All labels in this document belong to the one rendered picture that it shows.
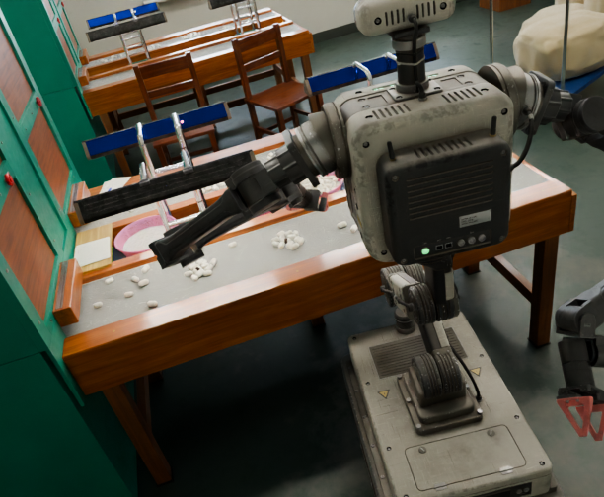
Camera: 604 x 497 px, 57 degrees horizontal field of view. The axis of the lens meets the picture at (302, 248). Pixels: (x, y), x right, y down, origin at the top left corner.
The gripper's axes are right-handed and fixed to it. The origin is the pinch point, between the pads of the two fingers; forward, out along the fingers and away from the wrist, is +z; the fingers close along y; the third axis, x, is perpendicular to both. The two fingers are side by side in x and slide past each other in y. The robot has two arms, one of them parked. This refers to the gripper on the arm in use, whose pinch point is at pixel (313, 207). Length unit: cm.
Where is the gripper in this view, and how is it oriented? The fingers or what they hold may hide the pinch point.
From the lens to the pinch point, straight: 192.2
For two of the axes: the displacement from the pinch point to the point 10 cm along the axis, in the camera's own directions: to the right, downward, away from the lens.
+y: 9.1, 0.7, -4.0
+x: 1.6, -9.7, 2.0
